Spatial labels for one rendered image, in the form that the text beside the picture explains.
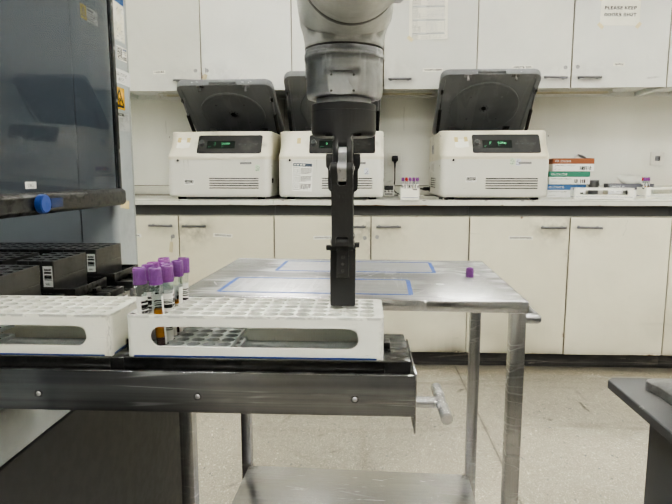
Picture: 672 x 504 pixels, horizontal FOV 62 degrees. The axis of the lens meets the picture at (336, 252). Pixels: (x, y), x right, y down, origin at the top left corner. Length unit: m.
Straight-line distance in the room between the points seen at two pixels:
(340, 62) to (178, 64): 2.86
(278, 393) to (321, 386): 0.05
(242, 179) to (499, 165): 1.33
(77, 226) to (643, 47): 3.06
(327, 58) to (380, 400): 0.38
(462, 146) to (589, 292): 1.01
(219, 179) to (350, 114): 2.45
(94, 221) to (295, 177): 1.78
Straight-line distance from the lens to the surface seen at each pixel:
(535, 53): 3.44
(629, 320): 3.36
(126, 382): 0.70
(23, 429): 0.88
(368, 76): 0.64
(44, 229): 1.40
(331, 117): 0.64
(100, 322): 0.71
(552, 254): 3.14
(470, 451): 1.52
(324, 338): 0.75
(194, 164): 3.10
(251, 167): 3.02
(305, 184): 2.98
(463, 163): 3.01
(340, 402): 0.65
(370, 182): 2.97
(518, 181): 3.07
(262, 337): 0.76
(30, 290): 1.01
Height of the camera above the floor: 1.02
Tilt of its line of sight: 8 degrees down
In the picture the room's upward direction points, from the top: straight up
